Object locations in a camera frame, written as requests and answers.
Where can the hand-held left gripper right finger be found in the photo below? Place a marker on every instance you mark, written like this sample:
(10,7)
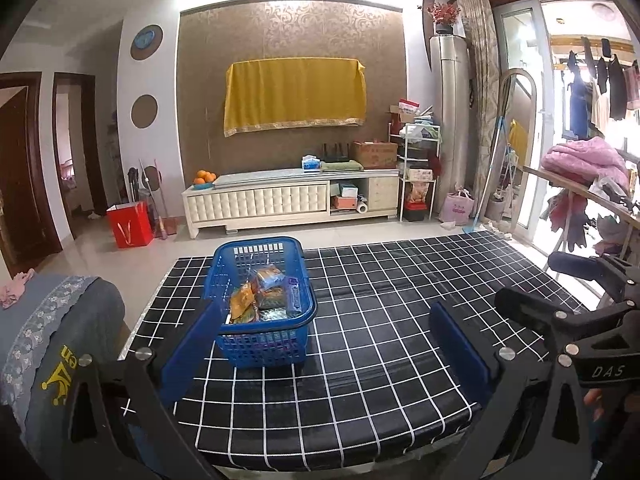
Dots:
(457,355)

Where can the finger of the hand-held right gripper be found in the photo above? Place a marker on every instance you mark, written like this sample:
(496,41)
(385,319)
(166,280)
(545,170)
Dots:
(572,264)
(525,307)

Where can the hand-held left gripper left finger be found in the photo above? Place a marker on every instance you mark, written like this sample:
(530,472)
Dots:
(192,347)

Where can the long orange snack packet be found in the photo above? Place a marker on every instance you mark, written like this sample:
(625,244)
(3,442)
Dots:
(242,302)

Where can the blue plastic basket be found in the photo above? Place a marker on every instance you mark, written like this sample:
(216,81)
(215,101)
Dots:
(265,350)

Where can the green cracker packet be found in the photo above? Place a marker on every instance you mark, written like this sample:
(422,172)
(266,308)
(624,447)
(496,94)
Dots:
(275,316)

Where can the light blue cookie packet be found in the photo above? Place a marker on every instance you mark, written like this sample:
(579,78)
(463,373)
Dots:
(270,277)

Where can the small purple snack box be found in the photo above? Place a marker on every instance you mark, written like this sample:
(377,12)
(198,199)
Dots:
(294,295)

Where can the person's right hand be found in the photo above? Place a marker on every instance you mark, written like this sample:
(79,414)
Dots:
(595,405)

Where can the red hanging clothes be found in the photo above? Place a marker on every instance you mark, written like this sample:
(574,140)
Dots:
(567,220)

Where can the wooden drying rack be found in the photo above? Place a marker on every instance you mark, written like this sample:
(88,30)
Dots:
(565,182)

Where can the black checked table cover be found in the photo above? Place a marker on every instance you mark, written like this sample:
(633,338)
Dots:
(370,360)

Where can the blue mop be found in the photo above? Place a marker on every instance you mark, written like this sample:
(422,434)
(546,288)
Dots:
(475,220)

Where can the pink blanket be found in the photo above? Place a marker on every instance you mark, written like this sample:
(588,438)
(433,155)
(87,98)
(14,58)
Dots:
(585,160)

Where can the arched standing mirror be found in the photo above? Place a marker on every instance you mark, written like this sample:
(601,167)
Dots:
(522,160)

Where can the pink shopping bag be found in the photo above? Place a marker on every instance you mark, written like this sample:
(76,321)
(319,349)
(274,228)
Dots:
(457,207)

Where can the broom and dustpan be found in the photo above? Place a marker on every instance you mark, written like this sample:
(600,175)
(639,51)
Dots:
(162,220)

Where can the red gift bag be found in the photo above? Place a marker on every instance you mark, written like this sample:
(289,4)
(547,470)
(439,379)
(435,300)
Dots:
(130,225)

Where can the grey embroidered cushion cover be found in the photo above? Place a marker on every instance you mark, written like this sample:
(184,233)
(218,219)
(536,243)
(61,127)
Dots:
(55,330)

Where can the white TV cabinet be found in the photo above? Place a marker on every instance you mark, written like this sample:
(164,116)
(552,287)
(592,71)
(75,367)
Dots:
(260,205)

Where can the pile of oranges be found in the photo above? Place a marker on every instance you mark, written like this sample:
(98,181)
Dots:
(206,177)

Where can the white metal shelf rack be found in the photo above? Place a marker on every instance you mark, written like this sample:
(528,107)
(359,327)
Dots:
(415,175)

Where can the paper towel roll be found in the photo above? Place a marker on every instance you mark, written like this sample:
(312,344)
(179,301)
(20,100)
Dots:
(362,207)

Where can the hanging balcony clothes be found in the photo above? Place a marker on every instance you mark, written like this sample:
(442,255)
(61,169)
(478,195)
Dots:
(600,90)

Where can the pink cloth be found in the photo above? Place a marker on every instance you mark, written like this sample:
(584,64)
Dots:
(15,290)

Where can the white standing air conditioner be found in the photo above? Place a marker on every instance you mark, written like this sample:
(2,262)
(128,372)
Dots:
(452,120)

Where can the grey mat on cabinet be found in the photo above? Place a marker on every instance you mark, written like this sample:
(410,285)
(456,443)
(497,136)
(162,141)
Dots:
(270,175)

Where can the boxes in cabinet shelf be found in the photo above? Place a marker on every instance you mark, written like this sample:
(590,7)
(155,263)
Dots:
(345,195)

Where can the patterned beige curtain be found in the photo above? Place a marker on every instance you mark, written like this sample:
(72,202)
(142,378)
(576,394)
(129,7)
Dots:
(480,85)

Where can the brown cardboard box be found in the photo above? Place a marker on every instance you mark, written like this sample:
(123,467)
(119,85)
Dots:
(374,155)

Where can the blue tissue box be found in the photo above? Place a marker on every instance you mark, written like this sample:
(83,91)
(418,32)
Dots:
(311,163)

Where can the green folded cloth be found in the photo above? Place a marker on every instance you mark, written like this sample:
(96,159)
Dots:
(341,166)

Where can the black router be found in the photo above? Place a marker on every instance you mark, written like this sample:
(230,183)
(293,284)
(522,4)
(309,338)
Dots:
(334,153)

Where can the dark brown wooden door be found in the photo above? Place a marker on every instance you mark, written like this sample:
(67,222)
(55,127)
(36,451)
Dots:
(22,175)

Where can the yellow cloth cover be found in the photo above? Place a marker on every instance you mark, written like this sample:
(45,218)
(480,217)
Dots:
(295,95)

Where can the vase of red flowers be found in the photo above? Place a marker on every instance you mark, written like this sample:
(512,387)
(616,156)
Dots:
(444,15)

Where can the brown door frame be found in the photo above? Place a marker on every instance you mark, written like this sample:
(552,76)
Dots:
(97,150)

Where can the round brown wall decor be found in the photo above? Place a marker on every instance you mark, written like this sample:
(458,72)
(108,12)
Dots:
(144,110)

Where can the round wall decor blue plate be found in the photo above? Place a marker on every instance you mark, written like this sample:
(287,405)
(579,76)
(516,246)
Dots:
(147,41)

